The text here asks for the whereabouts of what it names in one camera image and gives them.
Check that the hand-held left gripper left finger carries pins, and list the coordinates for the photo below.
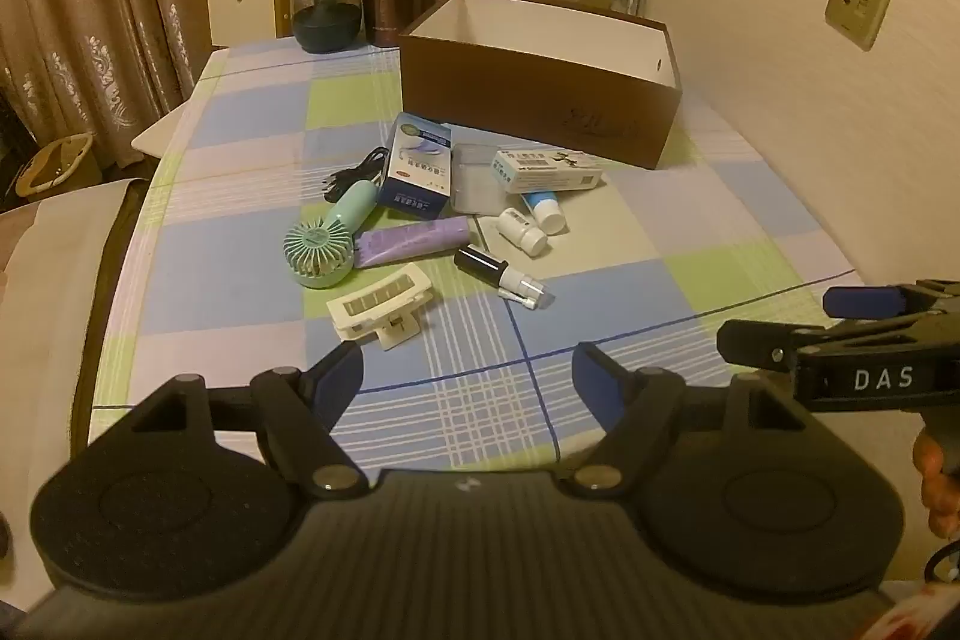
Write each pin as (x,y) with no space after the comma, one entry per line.
(339,379)

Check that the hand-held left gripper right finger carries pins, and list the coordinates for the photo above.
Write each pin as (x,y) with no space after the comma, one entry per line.
(596,379)

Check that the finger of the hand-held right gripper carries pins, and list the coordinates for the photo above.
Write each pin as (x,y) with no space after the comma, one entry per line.
(754,344)
(862,299)

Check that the purple tube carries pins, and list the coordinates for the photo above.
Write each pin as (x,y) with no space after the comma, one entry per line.
(412,239)

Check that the white parrot print medicine box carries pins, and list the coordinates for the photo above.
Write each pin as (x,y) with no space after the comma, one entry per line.
(540,169)

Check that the blue white medicine box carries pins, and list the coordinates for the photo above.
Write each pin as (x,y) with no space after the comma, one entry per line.
(416,169)

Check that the clear plastic box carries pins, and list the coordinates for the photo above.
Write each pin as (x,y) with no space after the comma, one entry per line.
(476,184)

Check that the brown cardboard box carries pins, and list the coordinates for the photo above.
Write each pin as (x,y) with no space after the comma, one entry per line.
(525,85)

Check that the person's right hand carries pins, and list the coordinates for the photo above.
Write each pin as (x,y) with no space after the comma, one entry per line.
(939,482)

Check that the cream hair claw clip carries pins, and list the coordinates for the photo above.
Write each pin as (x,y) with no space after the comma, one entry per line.
(394,331)

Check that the mint green handheld fan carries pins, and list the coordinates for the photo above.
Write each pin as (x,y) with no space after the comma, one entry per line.
(315,250)

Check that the black and white tube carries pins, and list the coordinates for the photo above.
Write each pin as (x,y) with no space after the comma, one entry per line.
(484,263)

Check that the small white bottle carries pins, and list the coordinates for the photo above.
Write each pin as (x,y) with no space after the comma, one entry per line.
(521,229)

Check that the blue hand cream tube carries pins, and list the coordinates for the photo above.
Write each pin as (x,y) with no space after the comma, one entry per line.
(544,209)

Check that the white board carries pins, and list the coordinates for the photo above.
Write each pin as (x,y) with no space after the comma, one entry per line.
(161,134)

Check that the wicker basket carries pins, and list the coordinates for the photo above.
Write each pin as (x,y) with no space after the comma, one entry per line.
(67,169)

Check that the dark glass jar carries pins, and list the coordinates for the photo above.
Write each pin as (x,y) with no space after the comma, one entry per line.
(326,14)

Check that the beige wall socket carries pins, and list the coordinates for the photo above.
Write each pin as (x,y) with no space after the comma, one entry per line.
(856,6)

